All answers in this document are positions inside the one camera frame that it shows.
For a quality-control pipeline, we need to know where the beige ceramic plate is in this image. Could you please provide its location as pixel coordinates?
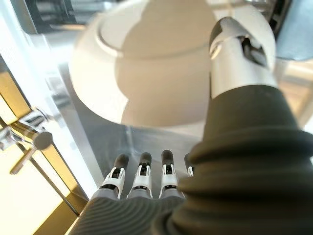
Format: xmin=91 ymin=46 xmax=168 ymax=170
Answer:
xmin=67 ymin=0 xmax=277 ymax=128

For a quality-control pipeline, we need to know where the chrome gooseneck faucet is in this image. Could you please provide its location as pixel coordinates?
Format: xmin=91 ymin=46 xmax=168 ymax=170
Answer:
xmin=0 ymin=107 xmax=53 ymax=176

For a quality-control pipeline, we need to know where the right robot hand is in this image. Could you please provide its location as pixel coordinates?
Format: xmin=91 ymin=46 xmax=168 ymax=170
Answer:
xmin=73 ymin=16 xmax=313 ymax=235

